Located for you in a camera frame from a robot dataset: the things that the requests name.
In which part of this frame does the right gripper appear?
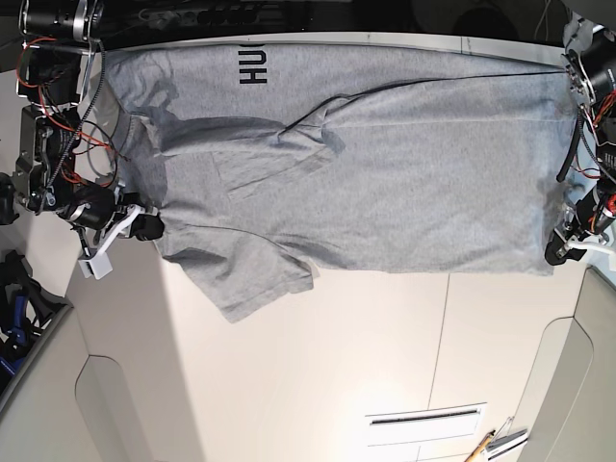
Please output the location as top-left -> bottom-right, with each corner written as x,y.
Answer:
101,190 -> 165,241

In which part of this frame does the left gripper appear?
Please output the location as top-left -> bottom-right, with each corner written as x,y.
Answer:
544,203 -> 615,265

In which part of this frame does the grey T-shirt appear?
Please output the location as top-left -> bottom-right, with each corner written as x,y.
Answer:
106,44 -> 575,322

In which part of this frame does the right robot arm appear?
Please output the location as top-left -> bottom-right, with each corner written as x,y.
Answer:
1,1 -> 164,242

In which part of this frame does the black device at left edge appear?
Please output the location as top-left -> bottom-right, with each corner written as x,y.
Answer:
0,172 -> 19,226

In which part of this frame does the black and blue equipment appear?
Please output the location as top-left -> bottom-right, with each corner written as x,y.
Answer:
1,250 -> 68,381

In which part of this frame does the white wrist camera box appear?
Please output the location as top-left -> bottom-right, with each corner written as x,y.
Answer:
73,218 -> 113,257

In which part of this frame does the wooden handled tool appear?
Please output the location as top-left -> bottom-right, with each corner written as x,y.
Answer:
465,430 -> 496,462

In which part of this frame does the white cable slot plate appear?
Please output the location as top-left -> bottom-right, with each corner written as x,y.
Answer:
365,402 -> 487,446

